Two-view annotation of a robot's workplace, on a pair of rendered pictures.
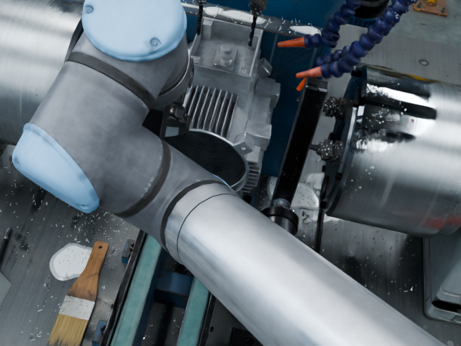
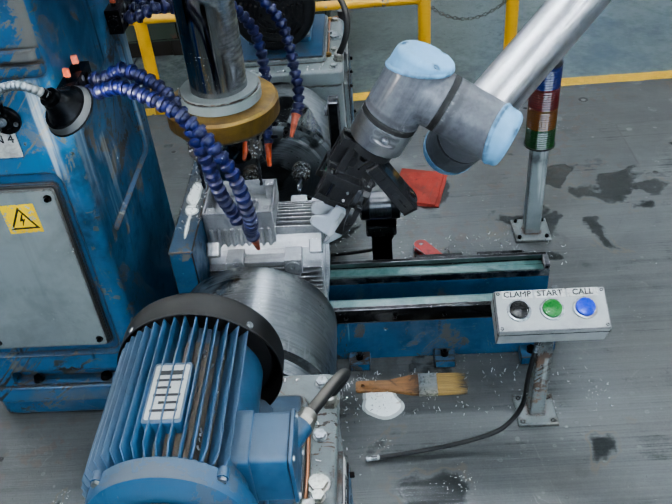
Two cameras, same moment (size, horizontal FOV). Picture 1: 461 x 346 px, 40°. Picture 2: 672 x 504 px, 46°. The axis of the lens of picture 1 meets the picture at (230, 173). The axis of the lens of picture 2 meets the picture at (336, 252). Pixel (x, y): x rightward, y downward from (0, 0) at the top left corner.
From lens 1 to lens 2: 1.32 m
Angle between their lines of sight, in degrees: 60
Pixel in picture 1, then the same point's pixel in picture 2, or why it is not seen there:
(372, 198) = not seen: hidden behind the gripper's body
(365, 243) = not seen: hidden behind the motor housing
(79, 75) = (467, 87)
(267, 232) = (507, 54)
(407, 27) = not seen: outside the picture
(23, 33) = (277, 300)
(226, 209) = (491, 78)
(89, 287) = (406, 380)
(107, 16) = (437, 61)
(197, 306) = (424, 269)
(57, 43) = (281, 277)
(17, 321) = (455, 421)
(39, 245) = (374, 433)
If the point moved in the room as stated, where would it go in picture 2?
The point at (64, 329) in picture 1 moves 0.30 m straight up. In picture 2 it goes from (450, 384) to (453, 258)
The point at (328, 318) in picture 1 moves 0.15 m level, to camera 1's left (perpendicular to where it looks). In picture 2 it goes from (561, 13) to (585, 51)
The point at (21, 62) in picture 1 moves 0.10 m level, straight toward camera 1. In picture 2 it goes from (303, 306) to (363, 282)
